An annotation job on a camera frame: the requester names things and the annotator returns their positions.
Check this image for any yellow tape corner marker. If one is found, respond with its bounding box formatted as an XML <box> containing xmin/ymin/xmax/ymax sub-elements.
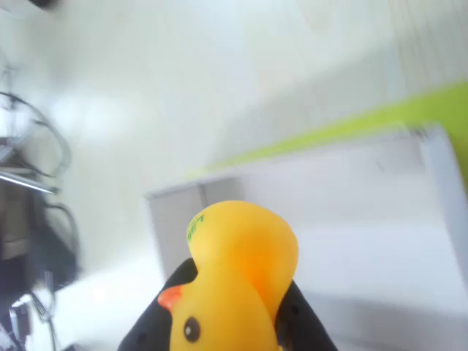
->
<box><xmin>184</xmin><ymin>78</ymin><xmax>468</xmax><ymax>180</ymax></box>

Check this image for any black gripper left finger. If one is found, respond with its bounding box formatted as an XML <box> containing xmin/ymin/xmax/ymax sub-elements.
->
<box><xmin>116</xmin><ymin>257</ymin><xmax>200</xmax><ymax>351</ymax></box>

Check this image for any black camera cable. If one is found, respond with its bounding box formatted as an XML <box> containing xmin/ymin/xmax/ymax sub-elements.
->
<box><xmin>0</xmin><ymin>90</ymin><xmax>73</xmax><ymax>181</ymax></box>

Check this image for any yellow rubber duck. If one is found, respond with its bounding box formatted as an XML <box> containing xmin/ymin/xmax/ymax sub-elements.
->
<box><xmin>157</xmin><ymin>200</ymin><xmax>300</xmax><ymax>351</ymax></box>

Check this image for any white cardboard box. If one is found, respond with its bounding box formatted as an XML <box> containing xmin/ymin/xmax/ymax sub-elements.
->
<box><xmin>142</xmin><ymin>123</ymin><xmax>468</xmax><ymax>319</ymax></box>

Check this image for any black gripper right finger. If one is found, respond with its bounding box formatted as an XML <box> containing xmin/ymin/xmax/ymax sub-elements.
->
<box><xmin>273</xmin><ymin>280</ymin><xmax>339</xmax><ymax>351</ymax></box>

